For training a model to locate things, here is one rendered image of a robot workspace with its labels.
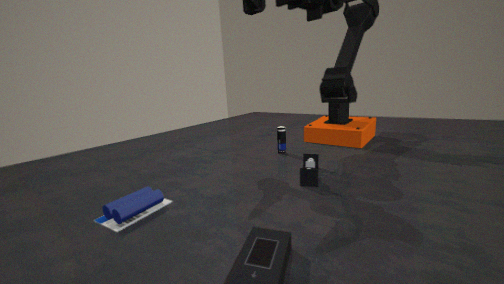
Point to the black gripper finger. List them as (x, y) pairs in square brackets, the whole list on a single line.
[(251, 5)]

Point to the black and blue battery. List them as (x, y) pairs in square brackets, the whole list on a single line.
[(281, 139)]

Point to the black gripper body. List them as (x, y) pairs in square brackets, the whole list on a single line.
[(291, 5)]

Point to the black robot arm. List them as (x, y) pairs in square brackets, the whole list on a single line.
[(337, 81)]

